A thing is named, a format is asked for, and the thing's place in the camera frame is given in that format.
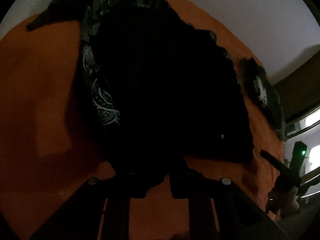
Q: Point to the person's right hand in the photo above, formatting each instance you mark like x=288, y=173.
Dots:
x=288, y=205

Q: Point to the black garment with white print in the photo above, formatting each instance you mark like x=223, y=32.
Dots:
x=263, y=95

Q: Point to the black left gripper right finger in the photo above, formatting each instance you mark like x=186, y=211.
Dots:
x=219, y=209

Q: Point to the black patterned shirt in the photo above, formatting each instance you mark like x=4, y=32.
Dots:
x=152, y=89

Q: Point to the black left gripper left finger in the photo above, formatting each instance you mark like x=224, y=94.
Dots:
x=98, y=209

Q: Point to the dark wooden furniture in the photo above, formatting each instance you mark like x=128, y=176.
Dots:
x=297, y=94

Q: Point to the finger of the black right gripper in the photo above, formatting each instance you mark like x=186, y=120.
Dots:
x=275, y=162

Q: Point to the orange bed sheet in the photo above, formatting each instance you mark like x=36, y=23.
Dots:
x=40, y=165

